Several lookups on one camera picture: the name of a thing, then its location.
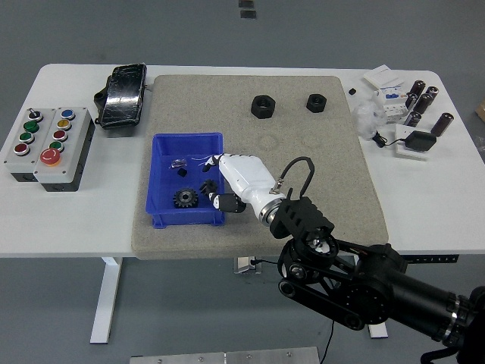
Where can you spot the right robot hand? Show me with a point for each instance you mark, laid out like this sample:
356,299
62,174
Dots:
246,174

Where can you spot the large black bevel gear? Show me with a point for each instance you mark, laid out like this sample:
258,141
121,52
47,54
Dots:
185,199

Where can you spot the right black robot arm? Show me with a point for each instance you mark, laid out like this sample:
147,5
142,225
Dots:
379,292

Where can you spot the large black hex nut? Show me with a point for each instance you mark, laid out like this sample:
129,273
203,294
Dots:
262,107

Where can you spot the blue plastic box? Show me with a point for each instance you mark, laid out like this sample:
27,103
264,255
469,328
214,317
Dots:
163,197

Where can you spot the small black hex nut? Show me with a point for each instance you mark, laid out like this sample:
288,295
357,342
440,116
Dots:
316,102

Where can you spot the grey button box with e-stop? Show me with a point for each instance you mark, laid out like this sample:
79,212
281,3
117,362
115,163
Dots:
72,151

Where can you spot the grey button box with selector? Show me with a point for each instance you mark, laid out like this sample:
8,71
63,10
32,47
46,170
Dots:
22,149

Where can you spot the brown cardboard box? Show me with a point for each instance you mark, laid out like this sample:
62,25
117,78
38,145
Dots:
481,109

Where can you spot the grey-brown mat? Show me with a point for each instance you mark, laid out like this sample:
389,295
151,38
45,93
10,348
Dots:
303,151

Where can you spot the small black cube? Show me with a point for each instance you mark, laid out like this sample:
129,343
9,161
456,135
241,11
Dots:
182,173

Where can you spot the small clear parts bag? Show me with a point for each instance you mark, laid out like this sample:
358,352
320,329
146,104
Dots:
179,163

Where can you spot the silver power socket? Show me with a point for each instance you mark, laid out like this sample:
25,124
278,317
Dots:
244,265

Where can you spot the crumpled clear plastic bag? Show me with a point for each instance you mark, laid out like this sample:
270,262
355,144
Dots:
367,117

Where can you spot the black wrapped device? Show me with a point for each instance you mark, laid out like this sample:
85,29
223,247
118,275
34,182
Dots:
123,96

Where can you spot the white square plate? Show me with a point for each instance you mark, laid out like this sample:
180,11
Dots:
407,154

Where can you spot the white circuit breaker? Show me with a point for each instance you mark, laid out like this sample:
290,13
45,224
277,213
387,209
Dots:
392,103

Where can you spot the dark brown capacitor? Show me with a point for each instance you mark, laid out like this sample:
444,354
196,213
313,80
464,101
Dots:
431,92
411,101
418,87
442,124
423,104
413,119

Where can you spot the grey metal plate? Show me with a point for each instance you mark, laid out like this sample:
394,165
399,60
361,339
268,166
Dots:
227,357

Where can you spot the white table leg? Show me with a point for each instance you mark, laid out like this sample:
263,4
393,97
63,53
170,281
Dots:
379,332
106,299

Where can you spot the black table control panel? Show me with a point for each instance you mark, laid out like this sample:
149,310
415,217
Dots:
432,259

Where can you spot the white switch plate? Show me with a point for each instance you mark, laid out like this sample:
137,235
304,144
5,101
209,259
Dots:
382,76

